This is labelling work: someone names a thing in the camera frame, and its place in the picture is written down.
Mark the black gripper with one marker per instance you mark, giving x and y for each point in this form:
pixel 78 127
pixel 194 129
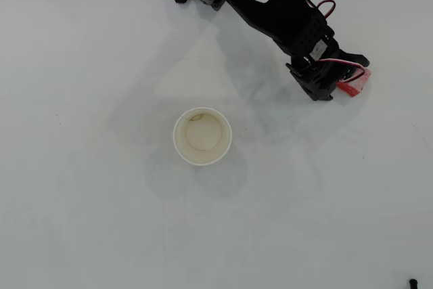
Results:
pixel 319 89

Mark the red cube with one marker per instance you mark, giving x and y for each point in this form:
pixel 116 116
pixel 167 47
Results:
pixel 355 87

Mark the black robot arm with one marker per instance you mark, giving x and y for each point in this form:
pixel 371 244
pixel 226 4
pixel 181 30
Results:
pixel 280 8

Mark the tan paper cup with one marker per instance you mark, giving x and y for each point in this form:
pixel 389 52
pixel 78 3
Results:
pixel 203 136

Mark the small black stand tip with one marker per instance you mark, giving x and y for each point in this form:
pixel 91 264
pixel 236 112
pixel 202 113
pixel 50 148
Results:
pixel 413 284

